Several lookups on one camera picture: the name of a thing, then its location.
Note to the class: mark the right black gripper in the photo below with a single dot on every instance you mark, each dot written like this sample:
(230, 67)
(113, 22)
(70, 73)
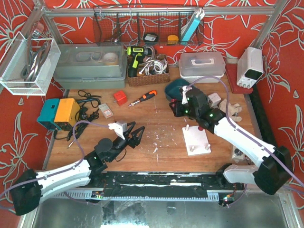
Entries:
(178, 108)

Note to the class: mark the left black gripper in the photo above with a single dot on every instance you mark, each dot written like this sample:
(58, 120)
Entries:
(128, 137)

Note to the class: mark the orange black screwdriver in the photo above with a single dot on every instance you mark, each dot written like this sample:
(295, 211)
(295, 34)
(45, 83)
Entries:
(144, 97)

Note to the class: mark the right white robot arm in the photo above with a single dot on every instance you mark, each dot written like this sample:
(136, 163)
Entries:
(273, 165)

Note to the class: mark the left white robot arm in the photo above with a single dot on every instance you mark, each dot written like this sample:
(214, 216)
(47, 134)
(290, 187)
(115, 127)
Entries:
(33, 188)

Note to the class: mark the white cube adapter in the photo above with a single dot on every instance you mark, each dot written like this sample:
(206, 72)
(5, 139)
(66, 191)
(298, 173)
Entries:
(214, 99)

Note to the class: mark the teal plastic tray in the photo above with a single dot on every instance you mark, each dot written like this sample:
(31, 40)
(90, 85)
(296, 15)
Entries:
(172, 90)

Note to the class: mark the small clear screw box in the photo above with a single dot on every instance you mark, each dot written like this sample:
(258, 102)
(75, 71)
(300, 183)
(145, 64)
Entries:
(106, 111)

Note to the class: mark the red cube adapter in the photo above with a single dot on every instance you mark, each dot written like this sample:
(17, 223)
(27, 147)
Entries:
(120, 97)

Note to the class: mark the beige work glove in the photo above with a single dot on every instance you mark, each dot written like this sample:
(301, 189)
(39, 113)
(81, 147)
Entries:
(232, 110)

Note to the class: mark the white peg board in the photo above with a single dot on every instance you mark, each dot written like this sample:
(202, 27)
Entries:
(196, 141)

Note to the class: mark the white plastic lidded box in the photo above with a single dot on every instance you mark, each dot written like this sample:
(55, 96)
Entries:
(195, 65)

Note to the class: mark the brown wicker basket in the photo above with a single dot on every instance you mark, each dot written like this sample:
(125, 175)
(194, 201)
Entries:
(151, 72)

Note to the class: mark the small clear parts box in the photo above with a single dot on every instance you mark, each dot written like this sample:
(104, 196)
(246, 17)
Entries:
(237, 155)

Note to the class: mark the white power supply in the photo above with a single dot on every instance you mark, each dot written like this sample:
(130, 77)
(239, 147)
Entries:
(249, 67)

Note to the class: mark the yellow soldering station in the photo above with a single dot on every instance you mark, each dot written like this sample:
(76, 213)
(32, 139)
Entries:
(65, 117)

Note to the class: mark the yellow tape measure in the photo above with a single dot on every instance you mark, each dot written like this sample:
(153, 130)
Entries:
(172, 40)

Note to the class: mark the green black drill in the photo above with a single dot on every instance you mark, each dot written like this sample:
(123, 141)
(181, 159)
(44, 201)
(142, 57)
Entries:
(137, 54)

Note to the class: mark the grey plastic storage box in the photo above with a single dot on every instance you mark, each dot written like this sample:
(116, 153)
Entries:
(89, 66)

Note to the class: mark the teal device box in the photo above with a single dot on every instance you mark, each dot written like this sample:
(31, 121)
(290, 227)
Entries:
(48, 113)

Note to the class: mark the blue white case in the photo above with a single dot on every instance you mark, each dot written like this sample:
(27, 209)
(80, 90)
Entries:
(188, 30)

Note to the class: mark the clear acrylic box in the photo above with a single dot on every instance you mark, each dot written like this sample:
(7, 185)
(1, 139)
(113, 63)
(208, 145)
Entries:
(30, 68)

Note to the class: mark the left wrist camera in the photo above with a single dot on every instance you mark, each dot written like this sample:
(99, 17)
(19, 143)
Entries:
(119, 128)

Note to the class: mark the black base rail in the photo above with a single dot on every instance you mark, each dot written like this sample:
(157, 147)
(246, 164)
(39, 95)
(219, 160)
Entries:
(116, 185)

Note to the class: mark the black wire basket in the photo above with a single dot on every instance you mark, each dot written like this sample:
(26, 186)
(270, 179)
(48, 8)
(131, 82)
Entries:
(129, 31)

